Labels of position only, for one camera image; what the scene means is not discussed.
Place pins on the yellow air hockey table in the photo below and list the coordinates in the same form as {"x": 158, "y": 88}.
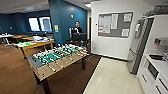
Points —
{"x": 35, "y": 45}

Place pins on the bright office window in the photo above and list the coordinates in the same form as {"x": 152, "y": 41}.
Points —
{"x": 46, "y": 24}
{"x": 33, "y": 24}

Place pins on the small white folding table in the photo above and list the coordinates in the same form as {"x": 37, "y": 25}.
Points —
{"x": 6, "y": 36}

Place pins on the round wall lamp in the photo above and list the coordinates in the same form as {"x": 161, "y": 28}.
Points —
{"x": 72, "y": 15}

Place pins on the grey framed wall picture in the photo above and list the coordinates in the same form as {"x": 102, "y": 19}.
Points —
{"x": 115, "y": 25}

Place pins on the yellow wall sign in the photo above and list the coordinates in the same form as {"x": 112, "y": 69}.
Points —
{"x": 56, "y": 28}

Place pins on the green foosball table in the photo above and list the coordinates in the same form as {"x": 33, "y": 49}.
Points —
{"x": 56, "y": 58}

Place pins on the stainless steel refrigerator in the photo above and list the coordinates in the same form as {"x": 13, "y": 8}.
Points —
{"x": 140, "y": 46}

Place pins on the person in dark shirt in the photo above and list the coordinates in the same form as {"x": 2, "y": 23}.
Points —
{"x": 77, "y": 28}

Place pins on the black coffee machine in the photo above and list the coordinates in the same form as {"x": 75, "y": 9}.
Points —
{"x": 159, "y": 45}

